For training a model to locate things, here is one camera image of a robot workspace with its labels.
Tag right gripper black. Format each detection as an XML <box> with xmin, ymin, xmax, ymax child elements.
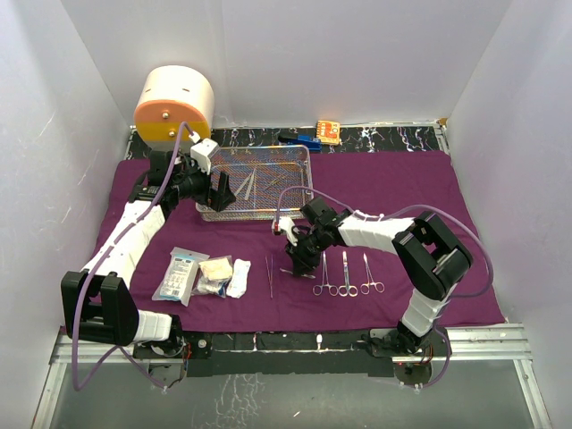
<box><xmin>284</xmin><ymin>227</ymin><xmax>328</xmax><ymax>276</ymax></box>

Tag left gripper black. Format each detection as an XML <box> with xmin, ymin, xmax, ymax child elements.
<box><xmin>172</xmin><ymin>155</ymin><xmax>235</xmax><ymax>212</ymax></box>

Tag wide metal tweezers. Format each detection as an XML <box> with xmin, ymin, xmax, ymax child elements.
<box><xmin>279</xmin><ymin>267</ymin><xmax>315</xmax><ymax>279</ymax></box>

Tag metal scalpel handle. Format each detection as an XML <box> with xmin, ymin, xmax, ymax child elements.
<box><xmin>234</xmin><ymin>168</ymin><xmax>257</xmax><ymax>201</ymax></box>

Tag thin metal tweezers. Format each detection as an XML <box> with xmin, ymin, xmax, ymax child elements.
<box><xmin>265</xmin><ymin>255</ymin><xmax>273</xmax><ymax>299</ymax></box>

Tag metal forceps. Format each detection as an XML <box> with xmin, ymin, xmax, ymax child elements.
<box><xmin>312</xmin><ymin>252</ymin><xmax>339</xmax><ymax>297</ymax></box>
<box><xmin>359</xmin><ymin>253</ymin><xmax>385</xmax><ymax>295</ymax></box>

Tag wire mesh metal tray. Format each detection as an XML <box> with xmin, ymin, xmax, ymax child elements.
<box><xmin>196</xmin><ymin>145</ymin><xmax>314</xmax><ymax>222</ymax></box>

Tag metal surgical scissors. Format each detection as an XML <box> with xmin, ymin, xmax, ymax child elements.
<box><xmin>338</xmin><ymin>251</ymin><xmax>358</xmax><ymax>298</ymax></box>

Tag beige bandage roll packet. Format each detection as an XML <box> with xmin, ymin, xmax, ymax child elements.
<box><xmin>199</xmin><ymin>257</ymin><xmax>233</xmax><ymax>281</ymax></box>

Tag purple cloth wrap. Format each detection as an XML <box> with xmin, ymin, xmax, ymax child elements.
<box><xmin>60</xmin><ymin>149</ymin><xmax>506</xmax><ymax>334</ymax></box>

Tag small blue white packet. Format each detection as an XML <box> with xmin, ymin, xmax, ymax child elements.
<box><xmin>191</xmin><ymin>275</ymin><xmax>231</xmax><ymax>298</ymax></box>

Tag white gauze packet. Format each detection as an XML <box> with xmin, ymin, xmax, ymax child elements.
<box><xmin>151</xmin><ymin>247</ymin><xmax>209</xmax><ymax>307</ymax></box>

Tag round white drawer box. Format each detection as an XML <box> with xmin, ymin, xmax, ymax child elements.
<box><xmin>134</xmin><ymin>65</ymin><xmax>215</xmax><ymax>150</ymax></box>

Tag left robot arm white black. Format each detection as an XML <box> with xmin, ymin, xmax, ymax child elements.
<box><xmin>61</xmin><ymin>139</ymin><xmax>236</xmax><ymax>357</ymax></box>

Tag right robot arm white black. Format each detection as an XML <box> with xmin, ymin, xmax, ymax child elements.
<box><xmin>272</xmin><ymin>197</ymin><xmax>473</xmax><ymax>355</ymax></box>

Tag blue black stapler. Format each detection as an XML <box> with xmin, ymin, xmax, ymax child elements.
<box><xmin>278</xmin><ymin>132</ymin><xmax>322</xmax><ymax>153</ymax></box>

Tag orange small box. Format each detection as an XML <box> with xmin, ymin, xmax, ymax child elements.
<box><xmin>315</xmin><ymin>120</ymin><xmax>341</xmax><ymax>146</ymax></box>

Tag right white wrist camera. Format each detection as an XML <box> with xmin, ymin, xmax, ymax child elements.
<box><xmin>271</xmin><ymin>216</ymin><xmax>298</xmax><ymax>246</ymax></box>

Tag black base frame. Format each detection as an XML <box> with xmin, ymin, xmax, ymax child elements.
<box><xmin>134</xmin><ymin>327</ymin><xmax>450</xmax><ymax>380</ymax></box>

